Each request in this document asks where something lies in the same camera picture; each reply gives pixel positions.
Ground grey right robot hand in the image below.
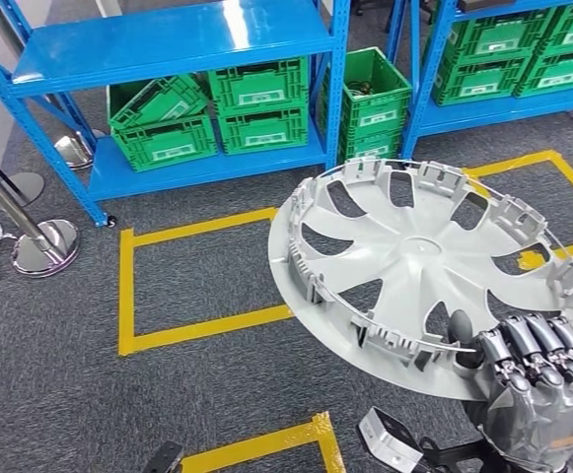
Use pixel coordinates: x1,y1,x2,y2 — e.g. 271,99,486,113
446,309,573,473

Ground dark flat object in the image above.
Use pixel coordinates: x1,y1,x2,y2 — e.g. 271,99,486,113
456,0,516,13

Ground metal parts in crate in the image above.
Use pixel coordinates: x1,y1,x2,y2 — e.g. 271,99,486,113
347,79,377,98

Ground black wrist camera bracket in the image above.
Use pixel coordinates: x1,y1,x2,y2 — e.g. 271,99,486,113
416,436,495,473

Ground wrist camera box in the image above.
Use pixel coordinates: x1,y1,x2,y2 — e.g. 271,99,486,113
142,441,184,473
357,406,425,473

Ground blue metal shelf rack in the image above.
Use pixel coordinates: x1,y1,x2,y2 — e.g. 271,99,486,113
0,0,352,229
385,0,573,162

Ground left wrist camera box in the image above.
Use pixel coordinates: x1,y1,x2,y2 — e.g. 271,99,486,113
142,441,184,473

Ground grey plastic wheel hubcap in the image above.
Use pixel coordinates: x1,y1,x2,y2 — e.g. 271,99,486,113
268,156,573,403

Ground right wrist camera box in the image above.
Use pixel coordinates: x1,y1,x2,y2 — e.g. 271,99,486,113
357,406,425,473

